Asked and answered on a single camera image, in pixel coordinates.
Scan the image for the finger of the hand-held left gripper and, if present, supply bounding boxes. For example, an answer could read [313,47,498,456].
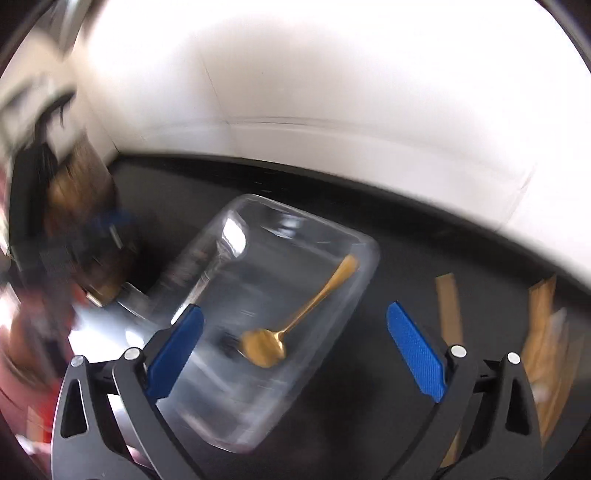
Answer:
[41,208,139,278]

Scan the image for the silver metal utensil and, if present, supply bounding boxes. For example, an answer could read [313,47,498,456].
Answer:
[173,217,250,324]

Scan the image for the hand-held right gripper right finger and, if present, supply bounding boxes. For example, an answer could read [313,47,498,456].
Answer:
[386,301,542,480]

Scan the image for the clear plastic container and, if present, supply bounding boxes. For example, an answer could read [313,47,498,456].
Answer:
[150,194,382,455]

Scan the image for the wooden chopstick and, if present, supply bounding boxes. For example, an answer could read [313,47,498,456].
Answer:
[435,274,465,468]
[525,276,579,446]

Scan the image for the gold spoon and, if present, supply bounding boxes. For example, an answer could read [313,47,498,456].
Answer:
[240,255,361,368]

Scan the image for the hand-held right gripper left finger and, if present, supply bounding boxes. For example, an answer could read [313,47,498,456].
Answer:
[51,304,206,480]

